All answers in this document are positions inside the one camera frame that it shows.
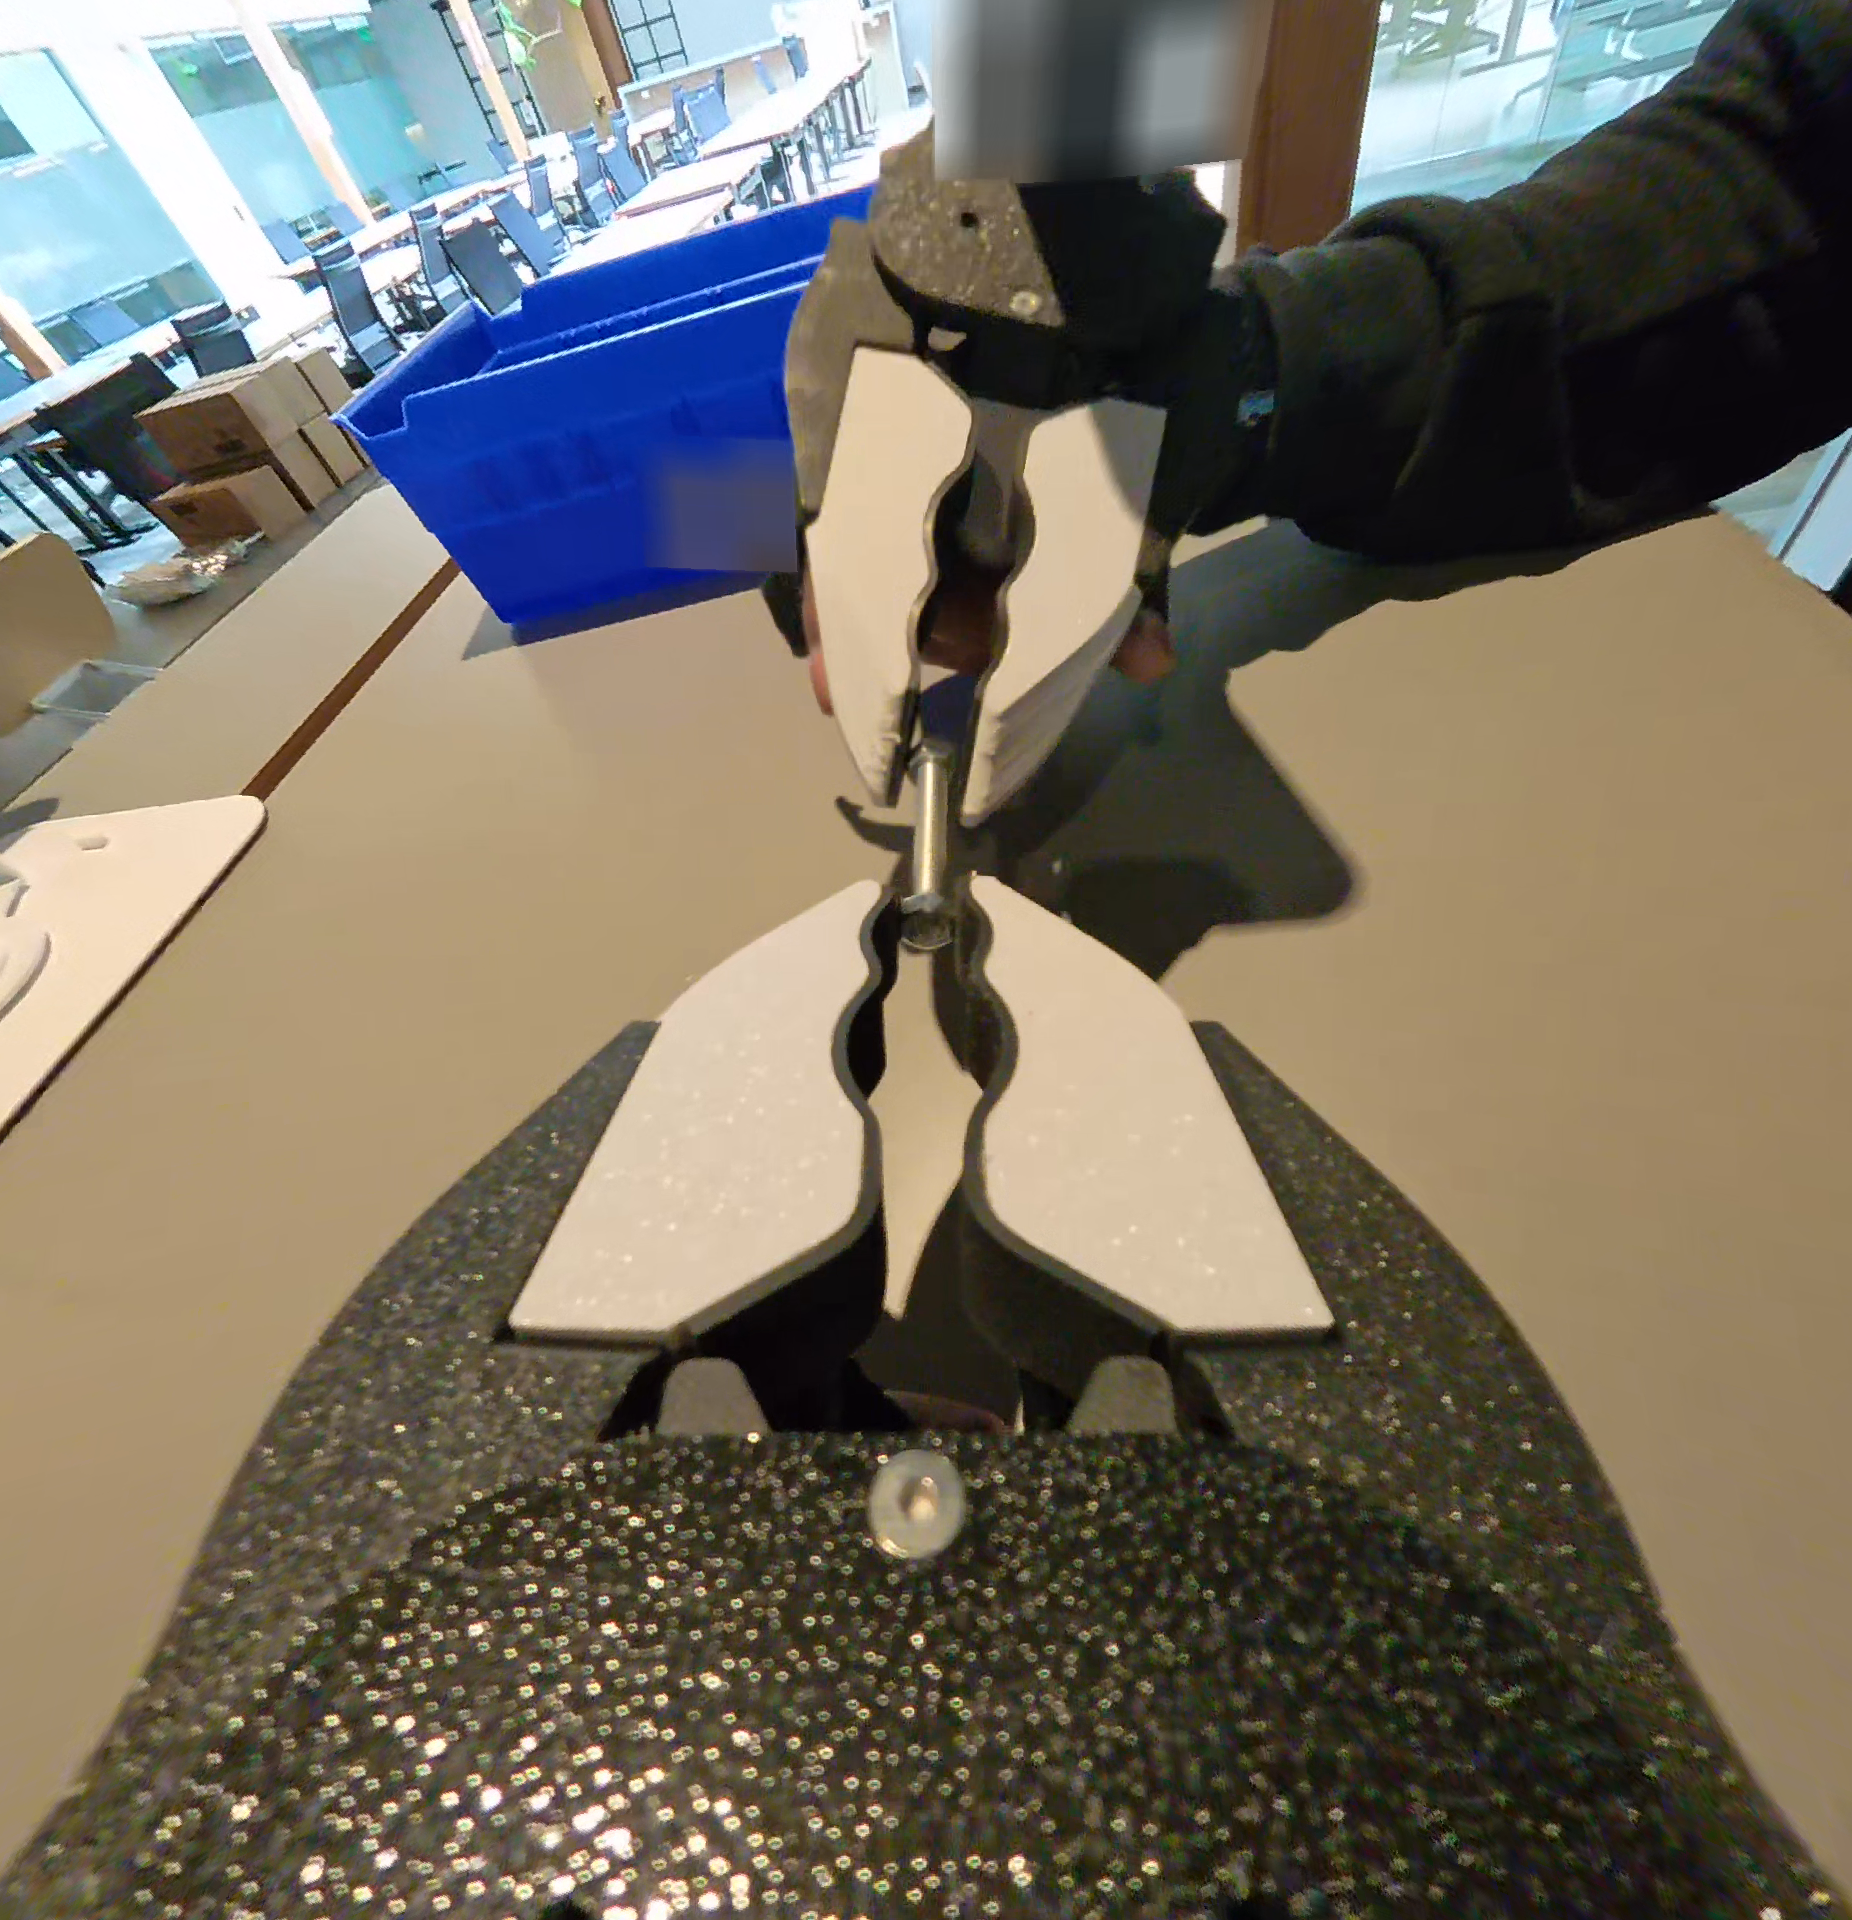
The group of black chairs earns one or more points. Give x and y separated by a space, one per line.
349 301

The rows of long tables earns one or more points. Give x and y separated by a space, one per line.
760 128

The brown cardboard box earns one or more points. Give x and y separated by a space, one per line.
229 506
335 413
221 420

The person's right forearm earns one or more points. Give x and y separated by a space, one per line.
1541 301

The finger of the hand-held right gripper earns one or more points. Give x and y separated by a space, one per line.
1090 555
867 525

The silver bolt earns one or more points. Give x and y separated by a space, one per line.
927 840

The blue plastic bin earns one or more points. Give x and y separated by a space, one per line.
567 481
686 254

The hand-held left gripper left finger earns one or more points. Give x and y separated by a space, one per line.
717 1141

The person's right hand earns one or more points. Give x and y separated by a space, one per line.
1226 420

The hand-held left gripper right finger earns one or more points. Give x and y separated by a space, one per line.
1120 1155

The white base board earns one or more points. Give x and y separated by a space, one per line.
131 885

